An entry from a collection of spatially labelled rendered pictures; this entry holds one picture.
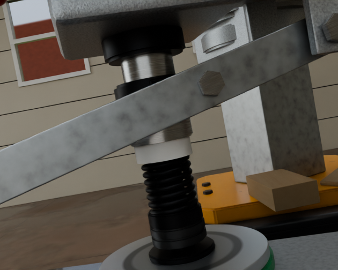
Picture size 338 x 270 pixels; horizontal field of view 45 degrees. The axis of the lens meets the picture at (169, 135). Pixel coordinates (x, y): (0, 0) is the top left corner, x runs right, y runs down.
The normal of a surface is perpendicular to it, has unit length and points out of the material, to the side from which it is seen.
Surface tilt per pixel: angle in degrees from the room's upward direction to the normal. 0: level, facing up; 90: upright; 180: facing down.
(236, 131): 90
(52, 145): 90
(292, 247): 0
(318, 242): 0
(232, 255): 0
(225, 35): 90
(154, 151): 90
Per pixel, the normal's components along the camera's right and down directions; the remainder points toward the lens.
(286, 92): 0.45, -0.04
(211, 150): -0.04, 0.06
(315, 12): 0.21, 0.01
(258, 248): -0.18, -0.98
